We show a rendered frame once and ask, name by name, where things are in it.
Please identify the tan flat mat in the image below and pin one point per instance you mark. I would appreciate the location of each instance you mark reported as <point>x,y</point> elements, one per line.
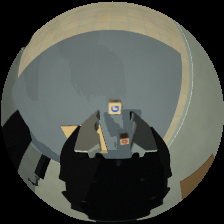
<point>68,130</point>

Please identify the tan block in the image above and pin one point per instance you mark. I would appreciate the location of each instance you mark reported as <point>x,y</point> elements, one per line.
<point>115,106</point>
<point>124,138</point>

